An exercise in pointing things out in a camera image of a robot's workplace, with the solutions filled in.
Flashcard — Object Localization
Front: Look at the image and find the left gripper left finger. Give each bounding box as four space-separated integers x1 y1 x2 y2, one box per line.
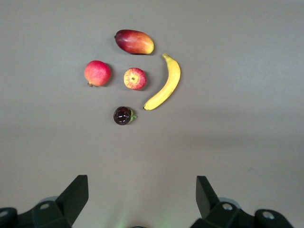
0 175 89 228

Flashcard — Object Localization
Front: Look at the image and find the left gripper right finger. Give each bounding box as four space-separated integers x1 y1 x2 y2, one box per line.
191 175 295 228

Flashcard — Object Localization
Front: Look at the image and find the yellow banana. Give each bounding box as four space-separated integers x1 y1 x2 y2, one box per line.
142 53 181 111

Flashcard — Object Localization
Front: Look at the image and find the red yellow apple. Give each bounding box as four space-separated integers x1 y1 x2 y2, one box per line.
123 67 147 91

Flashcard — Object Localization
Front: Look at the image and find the dark purple mangosteen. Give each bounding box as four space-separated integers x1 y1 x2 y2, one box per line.
113 106 138 126

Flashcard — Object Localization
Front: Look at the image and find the red pomegranate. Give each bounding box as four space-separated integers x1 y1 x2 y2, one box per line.
84 60 112 88

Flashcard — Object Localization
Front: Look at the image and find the red yellow mango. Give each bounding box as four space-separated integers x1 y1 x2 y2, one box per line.
114 29 155 56

